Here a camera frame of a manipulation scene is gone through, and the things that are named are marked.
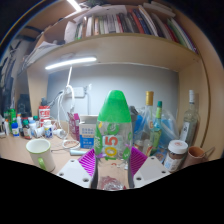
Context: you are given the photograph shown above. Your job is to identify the white wall outlet with cables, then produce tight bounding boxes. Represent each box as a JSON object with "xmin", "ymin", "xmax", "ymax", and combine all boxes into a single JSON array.
[{"xmin": 49, "ymin": 85, "xmax": 93, "ymax": 118}]

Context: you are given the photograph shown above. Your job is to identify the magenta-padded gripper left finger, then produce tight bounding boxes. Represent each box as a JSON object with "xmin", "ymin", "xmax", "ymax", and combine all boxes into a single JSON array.
[{"xmin": 56, "ymin": 148, "xmax": 98, "ymax": 190}]

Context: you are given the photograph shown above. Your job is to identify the brown jar with white lid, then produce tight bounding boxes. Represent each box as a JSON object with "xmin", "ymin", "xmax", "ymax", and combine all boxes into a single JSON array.
[{"xmin": 163, "ymin": 139, "xmax": 189, "ymax": 174}]

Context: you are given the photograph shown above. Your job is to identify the blue and white carton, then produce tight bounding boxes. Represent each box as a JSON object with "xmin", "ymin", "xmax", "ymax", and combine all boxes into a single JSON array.
[{"xmin": 78, "ymin": 114, "xmax": 99, "ymax": 150}]

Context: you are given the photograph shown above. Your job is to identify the brown mug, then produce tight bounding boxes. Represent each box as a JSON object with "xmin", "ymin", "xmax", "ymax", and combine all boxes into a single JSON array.
[{"xmin": 181, "ymin": 145, "xmax": 215, "ymax": 170}]

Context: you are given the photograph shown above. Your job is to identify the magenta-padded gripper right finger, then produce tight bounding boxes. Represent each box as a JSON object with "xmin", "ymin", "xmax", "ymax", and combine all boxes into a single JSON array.
[{"xmin": 128, "ymin": 146, "xmax": 171, "ymax": 190}]

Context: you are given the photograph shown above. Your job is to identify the white mug with green handle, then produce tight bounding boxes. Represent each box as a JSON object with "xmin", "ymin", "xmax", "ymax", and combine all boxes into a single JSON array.
[{"xmin": 25, "ymin": 138, "xmax": 57, "ymax": 173}]

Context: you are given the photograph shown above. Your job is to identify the green glass bottle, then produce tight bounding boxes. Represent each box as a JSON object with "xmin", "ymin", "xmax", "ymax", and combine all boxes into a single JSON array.
[{"xmin": 148, "ymin": 100, "xmax": 165, "ymax": 156}]

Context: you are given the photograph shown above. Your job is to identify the wooden shelf unit with books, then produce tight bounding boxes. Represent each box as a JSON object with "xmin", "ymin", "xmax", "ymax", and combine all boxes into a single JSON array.
[{"xmin": 19, "ymin": 0, "xmax": 205, "ymax": 74}]

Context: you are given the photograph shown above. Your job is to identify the green plastic container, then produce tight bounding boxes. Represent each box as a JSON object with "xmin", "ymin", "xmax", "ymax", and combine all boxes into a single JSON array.
[{"xmin": 8, "ymin": 108, "xmax": 17, "ymax": 125}]

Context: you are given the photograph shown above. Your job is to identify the tall clear glass bottle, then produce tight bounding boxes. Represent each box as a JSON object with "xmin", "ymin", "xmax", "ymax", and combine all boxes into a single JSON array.
[{"xmin": 179, "ymin": 89, "xmax": 201, "ymax": 148}]

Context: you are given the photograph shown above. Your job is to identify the dark hanging clothes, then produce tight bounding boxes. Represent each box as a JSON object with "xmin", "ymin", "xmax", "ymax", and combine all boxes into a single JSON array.
[{"xmin": 0, "ymin": 54, "xmax": 18, "ymax": 108}]

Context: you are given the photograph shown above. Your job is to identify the magenta carton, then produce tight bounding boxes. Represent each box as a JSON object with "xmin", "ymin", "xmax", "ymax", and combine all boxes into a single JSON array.
[{"xmin": 67, "ymin": 112, "xmax": 81, "ymax": 142}]

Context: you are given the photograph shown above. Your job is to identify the clear bottle with gold cap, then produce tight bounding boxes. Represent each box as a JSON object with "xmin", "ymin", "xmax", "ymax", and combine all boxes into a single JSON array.
[{"xmin": 133, "ymin": 90, "xmax": 156, "ymax": 153}]

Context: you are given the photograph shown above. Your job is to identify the ceiling strip light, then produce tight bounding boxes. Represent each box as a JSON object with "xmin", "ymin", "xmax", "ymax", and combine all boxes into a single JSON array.
[{"xmin": 66, "ymin": 0, "xmax": 83, "ymax": 13}]

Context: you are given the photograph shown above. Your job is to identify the red and white canister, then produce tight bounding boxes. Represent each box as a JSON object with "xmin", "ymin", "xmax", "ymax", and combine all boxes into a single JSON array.
[{"xmin": 38, "ymin": 105, "xmax": 51, "ymax": 128}]

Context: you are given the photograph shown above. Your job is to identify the small white bottle blue label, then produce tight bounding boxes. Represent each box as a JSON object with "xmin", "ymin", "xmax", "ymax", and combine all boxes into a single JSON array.
[{"xmin": 10, "ymin": 121, "xmax": 21, "ymax": 137}]

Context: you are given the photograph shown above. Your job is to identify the white under-shelf light bar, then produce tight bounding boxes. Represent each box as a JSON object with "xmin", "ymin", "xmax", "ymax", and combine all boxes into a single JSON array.
[{"xmin": 44, "ymin": 56, "xmax": 98, "ymax": 71}]

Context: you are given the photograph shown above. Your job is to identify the clear bottle with green cap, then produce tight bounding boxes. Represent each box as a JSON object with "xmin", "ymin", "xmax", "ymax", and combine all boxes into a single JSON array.
[{"xmin": 94, "ymin": 89, "xmax": 134, "ymax": 191}]

